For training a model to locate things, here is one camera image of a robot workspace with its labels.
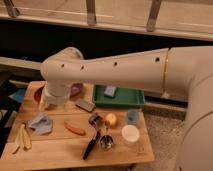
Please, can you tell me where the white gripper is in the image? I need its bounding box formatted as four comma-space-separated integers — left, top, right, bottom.
39, 83, 71, 112

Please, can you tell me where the blue grey towel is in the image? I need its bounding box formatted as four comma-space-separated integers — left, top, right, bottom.
27, 114, 53, 135

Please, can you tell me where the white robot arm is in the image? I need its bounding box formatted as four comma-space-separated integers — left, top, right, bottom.
40, 46, 213, 171

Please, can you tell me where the orange bowl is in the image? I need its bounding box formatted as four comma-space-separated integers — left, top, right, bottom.
34, 87, 44, 103

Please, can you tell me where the purple bowl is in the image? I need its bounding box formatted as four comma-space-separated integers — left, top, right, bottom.
70, 83, 83, 97

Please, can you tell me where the blue object at left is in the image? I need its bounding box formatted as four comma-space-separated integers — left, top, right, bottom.
10, 89, 26, 103

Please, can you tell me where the orange carrot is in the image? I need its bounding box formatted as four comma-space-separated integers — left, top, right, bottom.
64, 122, 86, 136

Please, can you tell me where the grey eraser block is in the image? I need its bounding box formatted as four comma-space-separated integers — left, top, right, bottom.
75, 99, 95, 112

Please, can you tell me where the wooden board table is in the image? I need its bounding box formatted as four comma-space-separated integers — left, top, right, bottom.
0, 81, 154, 171

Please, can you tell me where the blue sponge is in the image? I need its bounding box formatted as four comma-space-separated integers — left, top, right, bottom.
104, 86, 117, 98

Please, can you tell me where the yellow orange ball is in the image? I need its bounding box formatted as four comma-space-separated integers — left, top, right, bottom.
105, 113, 117, 128

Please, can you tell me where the metal measuring spoon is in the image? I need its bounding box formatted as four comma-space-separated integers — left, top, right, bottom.
100, 128, 114, 151

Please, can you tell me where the green plastic tray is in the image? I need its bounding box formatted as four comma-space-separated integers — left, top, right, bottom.
92, 85, 145, 108

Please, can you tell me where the blue plastic cup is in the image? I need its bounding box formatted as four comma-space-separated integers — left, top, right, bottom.
126, 109, 139, 125

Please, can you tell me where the white lidded container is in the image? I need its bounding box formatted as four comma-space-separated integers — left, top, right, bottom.
121, 125, 140, 144

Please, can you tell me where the black handled peeler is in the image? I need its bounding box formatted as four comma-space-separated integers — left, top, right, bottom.
83, 131, 101, 160

